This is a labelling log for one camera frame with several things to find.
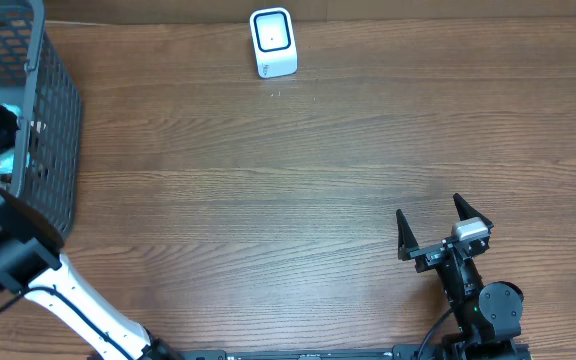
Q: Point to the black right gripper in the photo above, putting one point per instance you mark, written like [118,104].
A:
[438,248]

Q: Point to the teal tissue packet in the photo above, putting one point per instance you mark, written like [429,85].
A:
[7,158]

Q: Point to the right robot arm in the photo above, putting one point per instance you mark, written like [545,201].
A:
[482,320]

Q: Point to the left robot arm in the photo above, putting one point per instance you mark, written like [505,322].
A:
[33,267]

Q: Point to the white barcode scanner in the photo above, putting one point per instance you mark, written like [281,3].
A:
[273,41]

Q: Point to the grey plastic mesh basket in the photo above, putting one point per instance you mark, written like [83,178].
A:
[34,78]

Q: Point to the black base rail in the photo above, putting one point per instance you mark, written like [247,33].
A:
[308,355]

